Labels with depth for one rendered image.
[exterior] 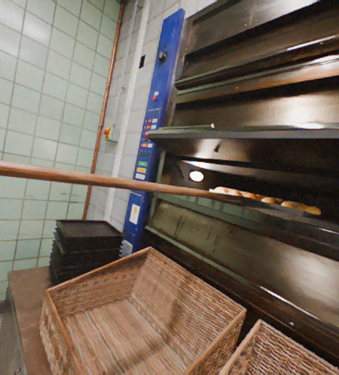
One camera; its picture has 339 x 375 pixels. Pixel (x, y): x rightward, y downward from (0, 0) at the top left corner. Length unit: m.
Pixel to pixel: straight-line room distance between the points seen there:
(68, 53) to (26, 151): 0.78
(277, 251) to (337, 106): 0.48
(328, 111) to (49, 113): 1.64
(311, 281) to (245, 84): 0.73
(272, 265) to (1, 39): 1.89
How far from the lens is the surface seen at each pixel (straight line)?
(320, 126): 0.63
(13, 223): 1.85
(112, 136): 1.56
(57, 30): 1.96
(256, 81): 0.93
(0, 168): 0.50
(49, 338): 0.93
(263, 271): 0.79
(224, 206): 0.84
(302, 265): 0.77
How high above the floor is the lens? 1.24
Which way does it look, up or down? 3 degrees down
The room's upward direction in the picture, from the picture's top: 12 degrees clockwise
